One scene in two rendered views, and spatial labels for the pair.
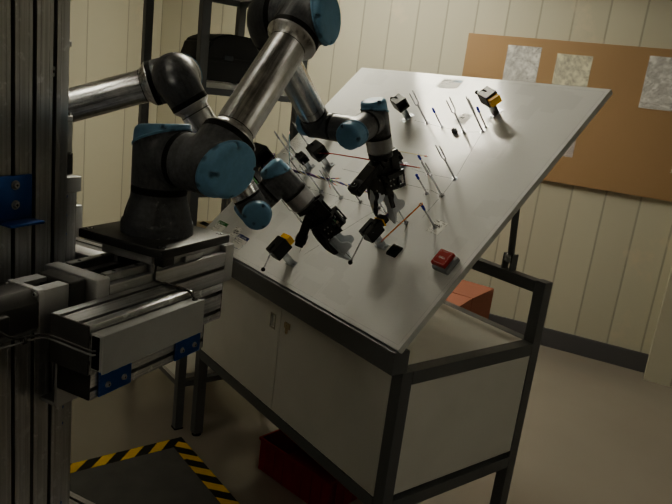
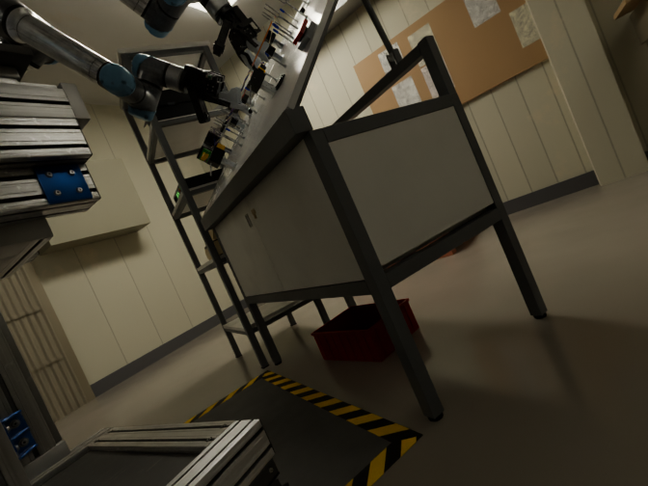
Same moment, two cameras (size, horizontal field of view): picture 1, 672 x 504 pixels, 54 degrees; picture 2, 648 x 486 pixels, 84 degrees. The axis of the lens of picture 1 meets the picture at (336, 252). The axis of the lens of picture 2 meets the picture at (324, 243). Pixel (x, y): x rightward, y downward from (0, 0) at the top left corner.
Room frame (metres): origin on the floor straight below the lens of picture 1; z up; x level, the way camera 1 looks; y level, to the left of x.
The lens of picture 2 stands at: (0.71, -0.27, 0.57)
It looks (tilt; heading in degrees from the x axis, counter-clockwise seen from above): 2 degrees down; 9
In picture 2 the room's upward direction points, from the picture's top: 24 degrees counter-clockwise
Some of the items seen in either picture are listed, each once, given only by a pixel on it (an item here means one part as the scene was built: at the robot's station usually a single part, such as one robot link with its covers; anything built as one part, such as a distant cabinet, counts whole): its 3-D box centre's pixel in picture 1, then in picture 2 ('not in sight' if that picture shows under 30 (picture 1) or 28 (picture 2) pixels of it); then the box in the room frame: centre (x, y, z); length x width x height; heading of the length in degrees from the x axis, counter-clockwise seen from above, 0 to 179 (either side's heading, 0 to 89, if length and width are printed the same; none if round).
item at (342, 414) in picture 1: (325, 391); (293, 230); (1.85, -0.02, 0.60); 0.55 x 0.03 x 0.39; 39
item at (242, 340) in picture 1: (239, 327); (246, 254); (2.28, 0.32, 0.60); 0.55 x 0.02 x 0.39; 39
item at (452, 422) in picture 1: (347, 344); (326, 218); (2.25, -0.08, 0.60); 1.17 x 0.58 x 0.40; 39
